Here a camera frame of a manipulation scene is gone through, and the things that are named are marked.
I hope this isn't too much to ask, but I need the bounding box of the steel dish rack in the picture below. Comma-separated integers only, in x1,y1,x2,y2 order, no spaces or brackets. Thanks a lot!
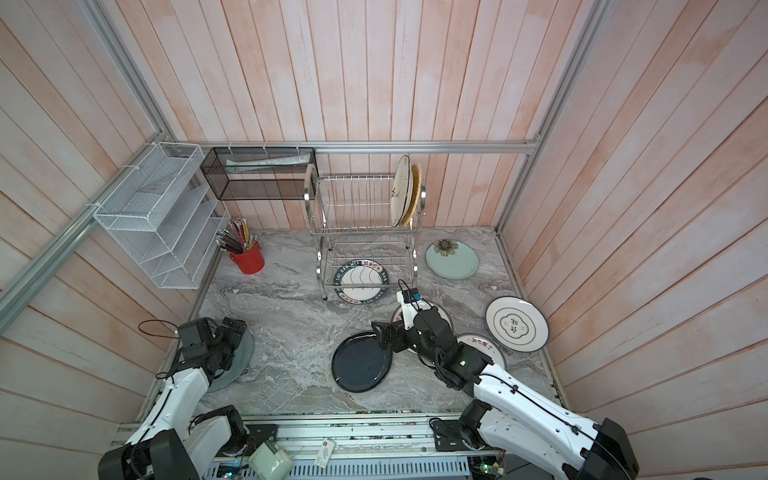
303,165,426,300

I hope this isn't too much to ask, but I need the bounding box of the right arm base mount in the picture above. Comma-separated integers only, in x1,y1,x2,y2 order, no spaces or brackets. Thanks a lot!
429,417,483,452

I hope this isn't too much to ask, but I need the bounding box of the yellow woven round tray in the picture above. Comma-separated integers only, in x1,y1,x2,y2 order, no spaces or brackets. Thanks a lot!
399,164,422,226

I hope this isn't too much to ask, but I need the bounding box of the cream floral plate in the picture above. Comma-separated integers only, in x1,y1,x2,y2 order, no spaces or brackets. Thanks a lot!
389,155,412,227

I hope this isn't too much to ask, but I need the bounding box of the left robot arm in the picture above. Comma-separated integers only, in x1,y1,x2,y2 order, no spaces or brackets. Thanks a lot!
97,318,251,479

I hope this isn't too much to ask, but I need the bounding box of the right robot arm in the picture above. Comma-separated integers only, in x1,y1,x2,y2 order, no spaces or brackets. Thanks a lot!
372,306,639,479

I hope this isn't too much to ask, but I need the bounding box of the white power adapter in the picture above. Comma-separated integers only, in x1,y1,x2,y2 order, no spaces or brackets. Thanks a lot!
248,440,293,480

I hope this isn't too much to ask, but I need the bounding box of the black oval plate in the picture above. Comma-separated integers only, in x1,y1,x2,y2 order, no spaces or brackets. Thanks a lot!
331,331,393,393

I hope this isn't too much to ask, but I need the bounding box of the orange sunburst plate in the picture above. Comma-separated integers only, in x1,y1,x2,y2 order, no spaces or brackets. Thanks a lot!
391,298,454,365
457,333,507,369

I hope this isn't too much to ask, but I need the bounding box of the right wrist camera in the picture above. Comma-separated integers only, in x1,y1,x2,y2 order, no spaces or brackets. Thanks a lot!
397,288,421,330

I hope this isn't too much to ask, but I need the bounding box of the pale green flower plate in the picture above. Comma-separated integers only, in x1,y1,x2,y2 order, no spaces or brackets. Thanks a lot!
425,239,479,280

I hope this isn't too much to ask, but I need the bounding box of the white mesh wall shelf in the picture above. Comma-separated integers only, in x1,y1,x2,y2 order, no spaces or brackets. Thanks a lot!
94,143,230,290

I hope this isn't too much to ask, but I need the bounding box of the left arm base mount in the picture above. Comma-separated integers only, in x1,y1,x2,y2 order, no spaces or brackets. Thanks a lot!
243,423,278,456

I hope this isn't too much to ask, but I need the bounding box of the black mesh wall basket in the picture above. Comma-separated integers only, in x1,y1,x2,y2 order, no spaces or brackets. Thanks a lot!
201,146,316,201

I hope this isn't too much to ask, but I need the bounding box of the pencils bundle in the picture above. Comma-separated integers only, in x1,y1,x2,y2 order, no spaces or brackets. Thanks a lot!
215,218,257,255

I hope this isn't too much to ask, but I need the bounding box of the green rimmed white plate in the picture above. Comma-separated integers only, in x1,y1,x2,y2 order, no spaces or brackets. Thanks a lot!
333,259,390,305

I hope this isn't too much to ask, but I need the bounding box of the white tag label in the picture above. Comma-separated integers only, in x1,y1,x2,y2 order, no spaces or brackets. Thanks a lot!
314,439,335,469

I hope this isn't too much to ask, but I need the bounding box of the white black-rimmed plate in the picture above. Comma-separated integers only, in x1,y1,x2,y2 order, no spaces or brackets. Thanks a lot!
485,296,550,353

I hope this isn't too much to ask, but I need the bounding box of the pale green glass plate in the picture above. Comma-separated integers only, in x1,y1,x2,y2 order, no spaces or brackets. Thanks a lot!
207,330,254,393

